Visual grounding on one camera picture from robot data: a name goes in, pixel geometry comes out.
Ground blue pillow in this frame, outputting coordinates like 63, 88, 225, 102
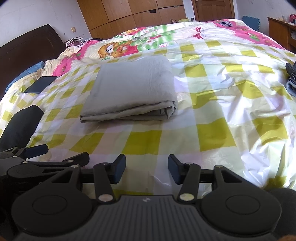
5, 61, 45, 92

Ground dark wooden headboard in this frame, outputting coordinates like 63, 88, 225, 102
1, 24, 66, 97

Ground grey pants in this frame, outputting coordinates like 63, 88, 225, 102
80, 55, 178, 123

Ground dark blue notebook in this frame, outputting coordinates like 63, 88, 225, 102
24, 76, 57, 94

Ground yellow checkered plastic sheet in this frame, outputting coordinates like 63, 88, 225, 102
1, 40, 295, 195

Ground wooden desk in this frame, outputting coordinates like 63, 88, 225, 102
267, 17, 296, 53

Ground black folded garment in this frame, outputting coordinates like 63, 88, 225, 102
1, 105, 44, 152

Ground clutter beside headboard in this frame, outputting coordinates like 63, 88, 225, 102
64, 36, 92, 47

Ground blue foam mat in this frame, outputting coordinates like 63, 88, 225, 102
242, 15, 260, 31

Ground brown wooden door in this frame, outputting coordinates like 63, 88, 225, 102
191, 0, 235, 22

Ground floral cartoon quilt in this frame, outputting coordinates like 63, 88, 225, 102
52, 19, 282, 77

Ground wooden wardrobe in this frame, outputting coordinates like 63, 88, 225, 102
78, 0, 186, 40

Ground dark clothes pile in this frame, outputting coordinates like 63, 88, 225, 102
285, 63, 296, 97

